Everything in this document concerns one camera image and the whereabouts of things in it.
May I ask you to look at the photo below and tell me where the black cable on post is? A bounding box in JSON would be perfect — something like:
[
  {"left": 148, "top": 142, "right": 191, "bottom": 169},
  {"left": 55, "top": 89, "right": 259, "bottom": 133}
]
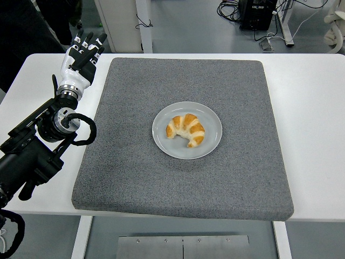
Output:
[{"left": 135, "top": 12, "right": 154, "bottom": 29}]

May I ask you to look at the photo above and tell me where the white table leg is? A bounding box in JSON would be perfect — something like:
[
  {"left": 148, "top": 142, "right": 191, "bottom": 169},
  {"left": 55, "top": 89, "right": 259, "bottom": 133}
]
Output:
[
  {"left": 272, "top": 221, "right": 293, "bottom": 259},
  {"left": 70, "top": 215, "right": 94, "bottom": 259}
]

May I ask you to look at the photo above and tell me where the person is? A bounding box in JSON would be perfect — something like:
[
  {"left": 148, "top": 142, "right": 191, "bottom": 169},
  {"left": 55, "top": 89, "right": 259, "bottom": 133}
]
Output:
[
  {"left": 0, "top": 0, "right": 67, "bottom": 94},
  {"left": 36, "top": 0, "right": 84, "bottom": 46}
]

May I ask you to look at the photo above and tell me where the clear plastic floor box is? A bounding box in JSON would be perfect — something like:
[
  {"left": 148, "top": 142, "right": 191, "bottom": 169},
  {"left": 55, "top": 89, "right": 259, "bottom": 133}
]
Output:
[{"left": 259, "top": 39, "right": 274, "bottom": 52}]

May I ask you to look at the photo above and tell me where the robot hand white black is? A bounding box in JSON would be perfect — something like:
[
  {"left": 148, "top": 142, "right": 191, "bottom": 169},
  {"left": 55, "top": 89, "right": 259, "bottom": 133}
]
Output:
[{"left": 58, "top": 29, "right": 108, "bottom": 91}]

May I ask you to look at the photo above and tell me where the white floor cable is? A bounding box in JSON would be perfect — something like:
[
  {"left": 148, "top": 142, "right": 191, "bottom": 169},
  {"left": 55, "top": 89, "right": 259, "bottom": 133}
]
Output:
[{"left": 266, "top": 0, "right": 330, "bottom": 42}]

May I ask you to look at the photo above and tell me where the black floor cable bundle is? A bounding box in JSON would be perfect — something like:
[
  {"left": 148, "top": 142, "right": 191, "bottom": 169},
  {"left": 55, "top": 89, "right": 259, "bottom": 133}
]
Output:
[{"left": 217, "top": 0, "right": 243, "bottom": 24}]

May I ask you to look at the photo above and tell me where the white desk leg with foot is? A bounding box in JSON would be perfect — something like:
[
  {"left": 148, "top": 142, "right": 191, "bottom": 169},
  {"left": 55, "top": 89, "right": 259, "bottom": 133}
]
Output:
[{"left": 277, "top": 0, "right": 295, "bottom": 47}]

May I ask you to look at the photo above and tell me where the round grey plate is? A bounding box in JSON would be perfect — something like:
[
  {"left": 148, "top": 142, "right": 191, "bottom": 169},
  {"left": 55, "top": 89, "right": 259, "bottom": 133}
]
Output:
[{"left": 151, "top": 101, "right": 223, "bottom": 160}]

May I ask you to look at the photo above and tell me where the white desk post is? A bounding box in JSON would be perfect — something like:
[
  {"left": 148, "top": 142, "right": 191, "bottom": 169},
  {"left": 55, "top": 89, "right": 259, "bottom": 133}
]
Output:
[{"left": 134, "top": 0, "right": 154, "bottom": 54}]

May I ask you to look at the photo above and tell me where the golden croissant bread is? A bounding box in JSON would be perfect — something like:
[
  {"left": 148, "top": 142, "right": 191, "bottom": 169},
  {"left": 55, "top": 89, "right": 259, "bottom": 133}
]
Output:
[{"left": 165, "top": 113, "right": 206, "bottom": 148}]

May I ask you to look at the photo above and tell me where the black computer case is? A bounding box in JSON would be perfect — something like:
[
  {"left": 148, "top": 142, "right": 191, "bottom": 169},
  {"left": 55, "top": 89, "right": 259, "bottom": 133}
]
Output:
[{"left": 238, "top": 0, "right": 278, "bottom": 31}]

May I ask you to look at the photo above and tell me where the white cabinet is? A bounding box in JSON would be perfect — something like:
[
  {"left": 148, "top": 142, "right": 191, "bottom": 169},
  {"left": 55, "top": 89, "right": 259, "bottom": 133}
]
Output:
[{"left": 93, "top": 0, "right": 143, "bottom": 53}]

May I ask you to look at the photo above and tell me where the grey felt mat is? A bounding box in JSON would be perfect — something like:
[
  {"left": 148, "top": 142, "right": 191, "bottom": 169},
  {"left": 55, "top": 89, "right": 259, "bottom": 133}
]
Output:
[{"left": 71, "top": 57, "right": 294, "bottom": 222}]

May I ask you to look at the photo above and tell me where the white corrugated hose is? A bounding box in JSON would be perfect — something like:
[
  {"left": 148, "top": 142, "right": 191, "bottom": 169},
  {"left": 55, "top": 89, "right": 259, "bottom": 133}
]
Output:
[{"left": 323, "top": 2, "right": 345, "bottom": 54}]

